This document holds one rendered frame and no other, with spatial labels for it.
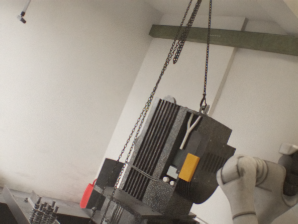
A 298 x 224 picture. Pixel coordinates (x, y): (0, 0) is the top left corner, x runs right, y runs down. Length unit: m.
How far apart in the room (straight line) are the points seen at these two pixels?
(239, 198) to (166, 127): 1.36
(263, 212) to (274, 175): 0.15
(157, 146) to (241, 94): 1.47
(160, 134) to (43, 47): 2.15
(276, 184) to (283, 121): 2.05
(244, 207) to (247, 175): 0.10
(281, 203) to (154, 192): 1.24
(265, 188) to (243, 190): 0.16
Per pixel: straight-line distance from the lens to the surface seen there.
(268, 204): 1.28
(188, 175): 2.11
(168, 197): 2.28
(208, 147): 2.14
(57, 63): 4.18
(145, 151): 2.43
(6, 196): 2.16
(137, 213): 2.12
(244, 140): 3.40
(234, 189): 1.11
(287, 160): 1.27
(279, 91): 3.38
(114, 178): 2.69
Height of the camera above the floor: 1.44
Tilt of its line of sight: 2 degrees up
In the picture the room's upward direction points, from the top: 22 degrees clockwise
